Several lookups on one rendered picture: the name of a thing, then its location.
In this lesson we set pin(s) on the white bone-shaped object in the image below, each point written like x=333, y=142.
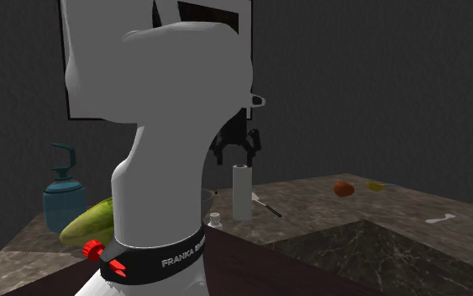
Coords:
x=441, y=219

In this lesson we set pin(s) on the teal soap dispenser bottle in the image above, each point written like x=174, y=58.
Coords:
x=63, y=203

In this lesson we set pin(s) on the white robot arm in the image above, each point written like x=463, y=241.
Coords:
x=166, y=102

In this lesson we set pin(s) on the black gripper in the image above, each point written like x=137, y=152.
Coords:
x=236, y=129

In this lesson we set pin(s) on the dark marble sink basin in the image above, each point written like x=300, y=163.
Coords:
x=367, y=254

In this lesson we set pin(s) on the white paper towel roll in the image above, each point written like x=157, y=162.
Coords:
x=242, y=192

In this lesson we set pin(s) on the small white capped bottle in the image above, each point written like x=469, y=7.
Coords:
x=215, y=221

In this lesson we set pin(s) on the red orange round fruit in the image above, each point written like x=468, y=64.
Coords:
x=344, y=189

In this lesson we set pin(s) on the green yellow oblong fruit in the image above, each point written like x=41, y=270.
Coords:
x=90, y=224

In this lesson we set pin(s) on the grey bowl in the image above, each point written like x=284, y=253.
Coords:
x=207, y=201

